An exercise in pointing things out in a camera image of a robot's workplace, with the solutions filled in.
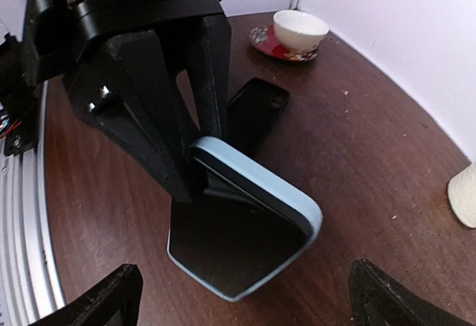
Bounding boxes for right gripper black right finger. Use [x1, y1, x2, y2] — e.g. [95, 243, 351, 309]
[347, 259, 469, 326]

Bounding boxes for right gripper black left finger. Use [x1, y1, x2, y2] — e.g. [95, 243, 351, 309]
[34, 263, 143, 325]

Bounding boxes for black smartphone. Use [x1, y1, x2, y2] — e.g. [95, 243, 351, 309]
[169, 147, 312, 297]
[227, 77, 290, 156]

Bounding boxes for black smartphone under blue case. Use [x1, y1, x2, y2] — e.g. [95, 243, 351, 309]
[227, 77, 290, 156]

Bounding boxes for aluminium front rail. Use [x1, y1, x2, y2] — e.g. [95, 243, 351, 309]
[1, 86, 65, 325]

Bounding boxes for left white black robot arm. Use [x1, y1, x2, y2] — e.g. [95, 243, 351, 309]
[1, 0, 231, 202]

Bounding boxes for red floral saucer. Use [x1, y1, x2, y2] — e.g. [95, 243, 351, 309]
[248, 25, 318, 63]

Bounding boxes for light blue phone case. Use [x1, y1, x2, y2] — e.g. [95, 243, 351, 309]
[166, 135, 324, 302]

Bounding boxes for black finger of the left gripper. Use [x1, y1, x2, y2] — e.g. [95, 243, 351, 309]
[187, 14, 231, 140]
[103, 31, 206, 202]

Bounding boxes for cream ribbed cup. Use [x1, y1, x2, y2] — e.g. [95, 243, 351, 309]
[447, 162, 476, 228]

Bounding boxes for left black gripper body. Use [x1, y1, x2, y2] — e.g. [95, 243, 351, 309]
[22, 0, 225, 86]

